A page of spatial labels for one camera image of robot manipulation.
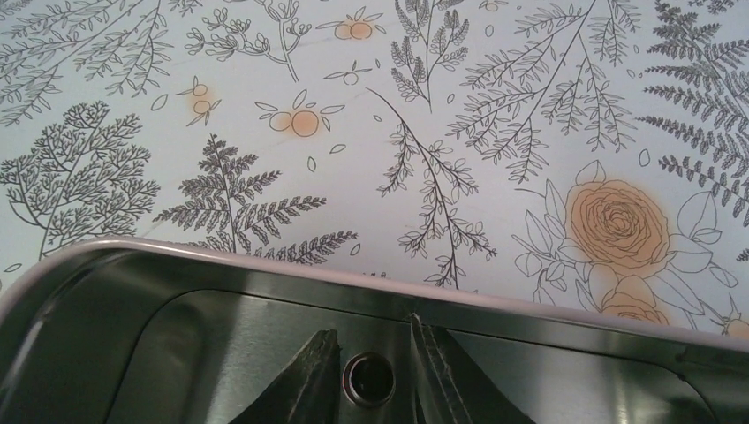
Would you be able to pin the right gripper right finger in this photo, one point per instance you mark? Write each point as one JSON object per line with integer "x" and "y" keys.
{"x": 449, "y": 386}

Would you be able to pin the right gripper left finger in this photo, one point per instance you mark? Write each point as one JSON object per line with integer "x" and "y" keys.
{"x": 306, "y": 391}

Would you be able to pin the silver metal tray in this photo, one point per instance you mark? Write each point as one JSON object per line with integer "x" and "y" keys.
{"x": 134, "y": 331}

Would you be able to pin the floral patterned table mat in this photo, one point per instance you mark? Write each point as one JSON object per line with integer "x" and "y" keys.
{"x": 582, "y": 154}

